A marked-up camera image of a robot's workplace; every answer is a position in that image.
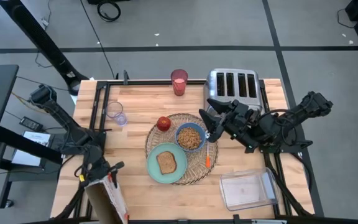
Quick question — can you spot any round woven straw placemat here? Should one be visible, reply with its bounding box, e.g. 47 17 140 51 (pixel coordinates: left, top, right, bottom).
144 113 220 186

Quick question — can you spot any cardboard cereal box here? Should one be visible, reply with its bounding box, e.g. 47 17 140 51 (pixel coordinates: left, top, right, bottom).
83 175 131 224

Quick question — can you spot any brown toast slice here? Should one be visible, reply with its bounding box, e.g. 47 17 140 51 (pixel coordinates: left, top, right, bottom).
155 151 178 175

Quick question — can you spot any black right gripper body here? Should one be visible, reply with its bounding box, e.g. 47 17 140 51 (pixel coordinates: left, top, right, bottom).
221 99 261 154

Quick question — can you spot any black power adapter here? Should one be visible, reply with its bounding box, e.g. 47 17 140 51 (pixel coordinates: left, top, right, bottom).
19 116 45 132

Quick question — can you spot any white paper booklet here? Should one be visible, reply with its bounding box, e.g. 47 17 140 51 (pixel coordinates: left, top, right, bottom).
11 130 55 167

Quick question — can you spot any black aluminium table frame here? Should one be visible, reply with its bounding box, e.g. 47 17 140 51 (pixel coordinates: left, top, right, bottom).
54 77 316 224

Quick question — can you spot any green plate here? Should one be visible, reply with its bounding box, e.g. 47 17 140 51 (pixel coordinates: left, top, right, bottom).
146 142 188 185

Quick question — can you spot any brown cereal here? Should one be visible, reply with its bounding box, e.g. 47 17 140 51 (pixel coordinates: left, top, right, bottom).
177 126 203 151

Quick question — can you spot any clear drinking glass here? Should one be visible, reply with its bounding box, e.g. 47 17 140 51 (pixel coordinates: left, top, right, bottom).
105 100 129 127

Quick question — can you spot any blue bowl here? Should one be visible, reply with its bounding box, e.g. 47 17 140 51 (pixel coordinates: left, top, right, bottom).
174 121 206 153

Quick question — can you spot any red apple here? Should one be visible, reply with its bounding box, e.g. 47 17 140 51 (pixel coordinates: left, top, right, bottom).
156 116 172 133

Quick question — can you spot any clear plastic container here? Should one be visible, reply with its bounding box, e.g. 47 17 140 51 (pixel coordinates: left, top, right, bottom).
219 167 281 212

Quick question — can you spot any black slanted tower pole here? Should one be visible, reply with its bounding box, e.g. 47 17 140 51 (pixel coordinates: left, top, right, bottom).
0 0 89 95

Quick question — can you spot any silver four-slot toaster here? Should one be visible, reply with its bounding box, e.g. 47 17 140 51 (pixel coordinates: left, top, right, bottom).
204 68 265 116

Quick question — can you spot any black cable coil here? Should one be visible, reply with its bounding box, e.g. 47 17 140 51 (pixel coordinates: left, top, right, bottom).
96 0 122 23

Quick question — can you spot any pink plastic tumbler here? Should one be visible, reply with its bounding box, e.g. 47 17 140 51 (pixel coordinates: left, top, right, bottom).
170 68 189 97

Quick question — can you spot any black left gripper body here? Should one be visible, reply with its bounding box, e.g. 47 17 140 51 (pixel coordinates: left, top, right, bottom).
94 161 115 185

